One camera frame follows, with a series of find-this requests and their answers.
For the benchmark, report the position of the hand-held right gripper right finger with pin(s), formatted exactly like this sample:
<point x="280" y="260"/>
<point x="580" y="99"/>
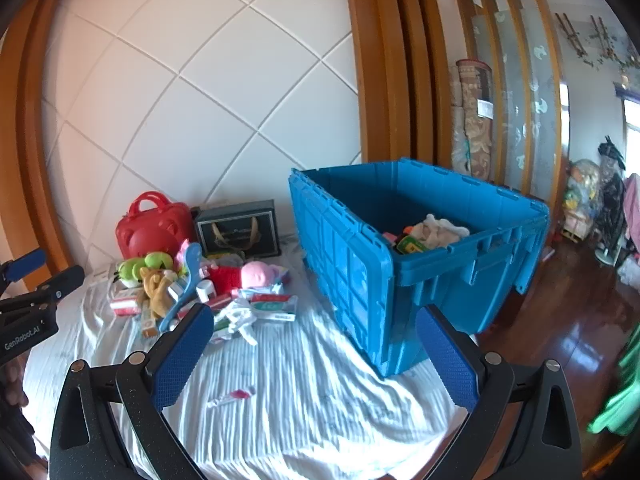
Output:
<point x="447" y="360"/>

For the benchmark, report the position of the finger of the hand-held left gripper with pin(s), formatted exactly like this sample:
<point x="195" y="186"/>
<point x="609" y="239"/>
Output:
<point x="62" y="284"/>
<point x="27" y="263"/>

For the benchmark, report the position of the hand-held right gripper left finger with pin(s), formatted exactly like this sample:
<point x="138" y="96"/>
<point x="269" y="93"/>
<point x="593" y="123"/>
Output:
<point x="180" y="355"/>

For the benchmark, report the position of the blue plastic storage crate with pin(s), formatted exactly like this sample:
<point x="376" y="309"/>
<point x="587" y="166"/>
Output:
<point x="350" y="260"/>

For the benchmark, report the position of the person's left hand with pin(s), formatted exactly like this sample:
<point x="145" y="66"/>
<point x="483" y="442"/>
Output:
<point x="12" y="382"/>

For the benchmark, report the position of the brown plush toy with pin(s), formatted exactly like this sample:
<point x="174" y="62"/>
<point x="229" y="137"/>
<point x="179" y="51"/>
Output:
<point x="157" y="292"/>

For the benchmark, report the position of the crumpled white plastic bag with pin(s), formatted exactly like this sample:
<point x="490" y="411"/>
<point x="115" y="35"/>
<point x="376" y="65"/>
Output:
<point x="237" y="320"/>

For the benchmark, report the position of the small pink tube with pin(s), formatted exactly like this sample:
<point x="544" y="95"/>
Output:
<point x="235" y="395"/>

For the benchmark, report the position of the green frog plush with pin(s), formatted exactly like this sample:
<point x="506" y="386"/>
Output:
<point x="132" y="267"/>

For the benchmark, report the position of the red bear-shaped case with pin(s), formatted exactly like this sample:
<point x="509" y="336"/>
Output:
<point x="145" y="235"/>

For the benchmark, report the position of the red green toothpaste box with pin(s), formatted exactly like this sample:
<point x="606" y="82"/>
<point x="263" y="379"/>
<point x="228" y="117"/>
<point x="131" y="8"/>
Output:
<point x="272" y="305"/>

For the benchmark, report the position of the pink and red plush doll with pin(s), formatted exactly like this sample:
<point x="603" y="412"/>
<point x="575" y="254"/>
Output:
<point x="255" y="274"/>

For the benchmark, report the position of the green toy box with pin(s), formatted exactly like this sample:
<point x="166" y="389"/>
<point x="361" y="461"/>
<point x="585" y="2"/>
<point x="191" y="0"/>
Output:
<point x="411" y="245"/>

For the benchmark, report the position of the beige plush toy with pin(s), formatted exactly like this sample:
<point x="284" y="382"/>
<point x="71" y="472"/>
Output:
<point x="440" y="232"/>

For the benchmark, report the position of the dark green gift bag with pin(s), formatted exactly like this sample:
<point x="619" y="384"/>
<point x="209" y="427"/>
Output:
<point x="235" y="230"/>

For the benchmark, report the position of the green cloth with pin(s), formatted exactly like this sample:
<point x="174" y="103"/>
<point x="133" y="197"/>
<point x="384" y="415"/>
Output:
<point x="622" y="395"/>

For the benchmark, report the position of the bagged toys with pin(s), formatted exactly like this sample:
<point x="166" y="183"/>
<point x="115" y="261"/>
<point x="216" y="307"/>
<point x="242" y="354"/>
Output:
<point x="582" y="185"/>

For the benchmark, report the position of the pink cloth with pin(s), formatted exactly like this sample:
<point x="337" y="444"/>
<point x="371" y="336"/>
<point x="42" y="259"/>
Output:
<point x="632" y="215"/>

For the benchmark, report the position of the hanging dark clothes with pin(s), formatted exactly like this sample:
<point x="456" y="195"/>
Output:
<point x="612" y="185"/>

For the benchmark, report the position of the rolled patterned carpet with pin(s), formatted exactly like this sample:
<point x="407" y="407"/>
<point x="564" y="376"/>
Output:
<point x="475" y="120"/>

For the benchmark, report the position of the wooden frosted glass screen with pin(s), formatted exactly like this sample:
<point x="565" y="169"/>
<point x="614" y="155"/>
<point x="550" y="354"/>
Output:
<point x="530" y="110"/>

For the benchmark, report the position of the wooden wall frame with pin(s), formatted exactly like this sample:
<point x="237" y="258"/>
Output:
<point x="30" y="110"/>

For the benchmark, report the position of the wooden door frame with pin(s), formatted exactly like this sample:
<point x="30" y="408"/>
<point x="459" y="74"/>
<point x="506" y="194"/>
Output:
<point x="390" y="60"/>

